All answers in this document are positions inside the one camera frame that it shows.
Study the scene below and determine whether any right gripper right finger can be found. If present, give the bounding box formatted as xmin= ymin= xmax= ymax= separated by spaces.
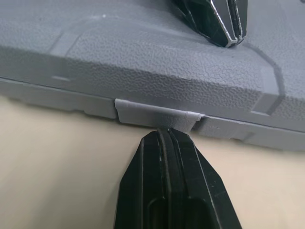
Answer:
xmin=168 ymin=128 xmax=236 ymax=229

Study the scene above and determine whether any grey plastic tool case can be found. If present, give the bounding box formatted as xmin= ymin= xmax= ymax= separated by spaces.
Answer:
xmin=0 ymin=0 xmax=305 ymax=152

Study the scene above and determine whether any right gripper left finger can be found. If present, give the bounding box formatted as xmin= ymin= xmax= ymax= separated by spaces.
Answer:
xmin=113 ymin=128 xmax=181 ymax=229

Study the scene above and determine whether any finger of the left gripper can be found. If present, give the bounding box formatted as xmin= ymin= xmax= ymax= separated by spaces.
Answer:
xmin=227 ymin=0 xmax=249 ymax=42
xmin=170 ymin=0 xmax=239 ymax=48

